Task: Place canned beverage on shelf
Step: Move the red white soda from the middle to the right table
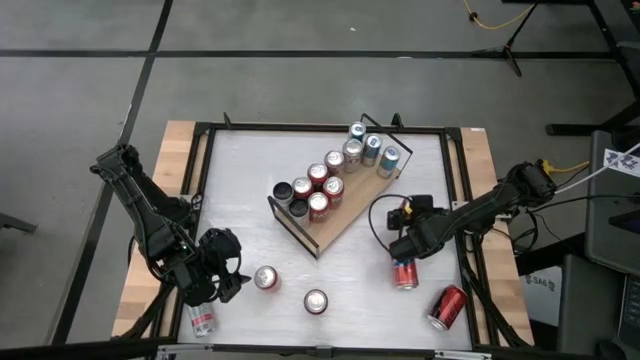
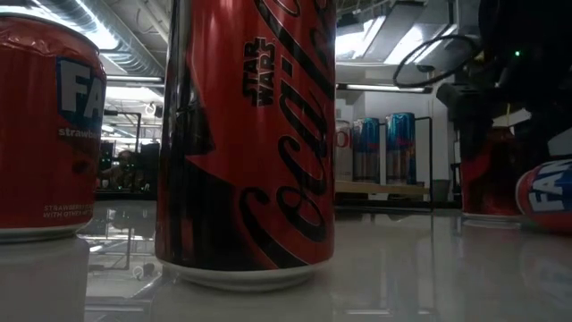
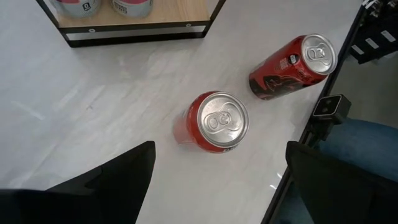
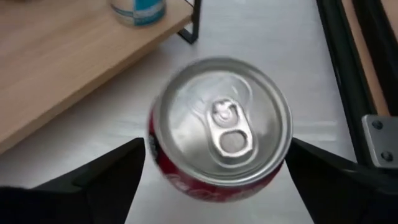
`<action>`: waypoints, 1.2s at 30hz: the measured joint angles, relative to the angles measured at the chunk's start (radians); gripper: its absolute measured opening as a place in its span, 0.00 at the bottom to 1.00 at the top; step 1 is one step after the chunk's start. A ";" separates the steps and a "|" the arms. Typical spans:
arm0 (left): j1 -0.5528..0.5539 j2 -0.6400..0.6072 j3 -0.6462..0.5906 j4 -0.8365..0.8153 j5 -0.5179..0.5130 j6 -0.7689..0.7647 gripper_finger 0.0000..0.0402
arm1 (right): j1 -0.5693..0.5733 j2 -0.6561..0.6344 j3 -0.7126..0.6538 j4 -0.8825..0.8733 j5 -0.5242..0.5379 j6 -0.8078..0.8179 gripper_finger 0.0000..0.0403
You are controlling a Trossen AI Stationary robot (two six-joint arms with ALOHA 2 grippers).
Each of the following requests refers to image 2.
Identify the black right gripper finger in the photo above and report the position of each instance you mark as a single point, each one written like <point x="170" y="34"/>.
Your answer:
<point x="538" y="138"/>
<point x="469" y="107"/>

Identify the red Fanta strawberry can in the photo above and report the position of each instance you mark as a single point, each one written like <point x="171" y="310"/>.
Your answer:
<point x="549" y="197"/>
<point x="40" y="134"/>

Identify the red Coca-Cola can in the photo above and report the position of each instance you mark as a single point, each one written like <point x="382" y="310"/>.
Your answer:
<point x="491" y="188"/>

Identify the silver can with red print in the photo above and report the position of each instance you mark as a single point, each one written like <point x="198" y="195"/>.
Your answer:
<point x="344" y="152"/>

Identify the red Star Wars cola can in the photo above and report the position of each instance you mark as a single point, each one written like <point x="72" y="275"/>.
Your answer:
<point x="223" y="134"/>

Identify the silver and teal energy can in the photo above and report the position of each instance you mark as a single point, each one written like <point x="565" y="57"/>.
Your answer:
<point x="366" y="152"/>
<point x="401" y="152"/>

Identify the grey waste bin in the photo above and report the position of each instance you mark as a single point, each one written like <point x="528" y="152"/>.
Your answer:
<point x="441" y="190"/>

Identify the person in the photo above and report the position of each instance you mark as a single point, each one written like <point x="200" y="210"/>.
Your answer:
<point x="123" y="170"/>

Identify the silver ceiling duct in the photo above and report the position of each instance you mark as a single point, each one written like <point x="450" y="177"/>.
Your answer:
<point x="129" y="49"/>

